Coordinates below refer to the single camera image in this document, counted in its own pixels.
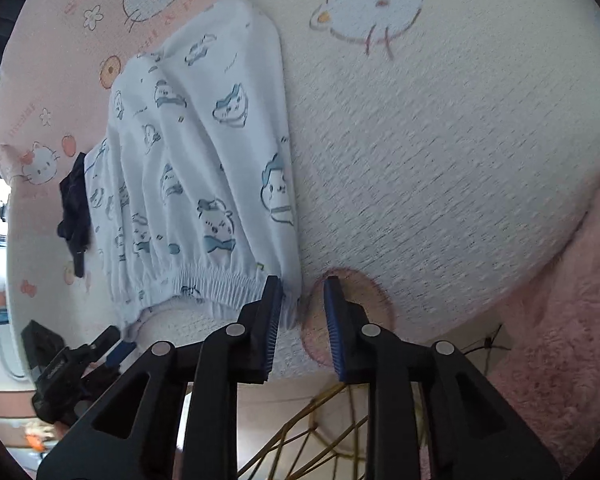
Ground navy blue cloth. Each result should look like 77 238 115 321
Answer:
57 152 92 279

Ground black cable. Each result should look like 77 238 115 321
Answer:
462 324 514 376

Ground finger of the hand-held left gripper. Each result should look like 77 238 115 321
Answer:
78 325 122 358
102 341 137 368

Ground light blue cartoon print pants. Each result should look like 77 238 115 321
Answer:
82 0 303 332

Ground yellow wire rack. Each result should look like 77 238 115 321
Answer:
237 384 377 480

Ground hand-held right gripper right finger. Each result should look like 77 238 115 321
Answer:
323 275 563 480

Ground pink fluffy blanket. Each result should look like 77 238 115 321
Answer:
480 155 600 476

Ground pink cartoon cat bedsheet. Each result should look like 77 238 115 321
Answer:
0 0 600 372

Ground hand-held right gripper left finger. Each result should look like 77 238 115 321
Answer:
36 275 285 480

